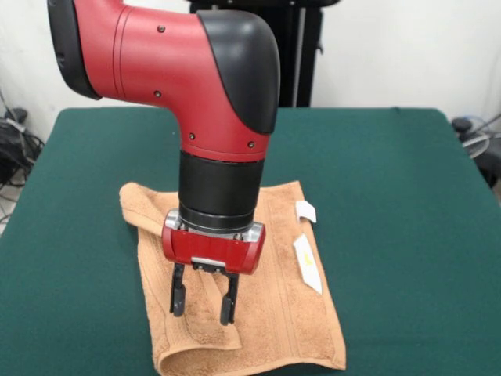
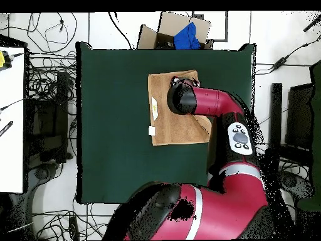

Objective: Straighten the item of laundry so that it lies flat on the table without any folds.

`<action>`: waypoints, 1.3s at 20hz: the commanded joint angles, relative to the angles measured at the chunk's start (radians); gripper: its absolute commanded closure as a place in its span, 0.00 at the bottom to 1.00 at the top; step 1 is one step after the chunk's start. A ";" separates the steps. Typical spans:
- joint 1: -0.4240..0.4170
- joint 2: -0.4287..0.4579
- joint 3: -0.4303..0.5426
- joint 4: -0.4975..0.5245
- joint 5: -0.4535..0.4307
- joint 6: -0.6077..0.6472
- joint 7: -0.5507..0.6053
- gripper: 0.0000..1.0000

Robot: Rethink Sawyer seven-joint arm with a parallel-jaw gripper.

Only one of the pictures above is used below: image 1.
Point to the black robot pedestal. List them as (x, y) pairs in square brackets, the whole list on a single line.
[(305, 58)]

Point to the tan terry towel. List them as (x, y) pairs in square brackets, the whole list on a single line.
[(282, 313)]

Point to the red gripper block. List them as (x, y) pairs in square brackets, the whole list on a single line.
[(211, 250)]

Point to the dark green table cloth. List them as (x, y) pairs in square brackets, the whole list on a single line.
[(391, 196)]

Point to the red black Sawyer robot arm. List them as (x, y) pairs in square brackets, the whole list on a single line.
[(176, 78)]

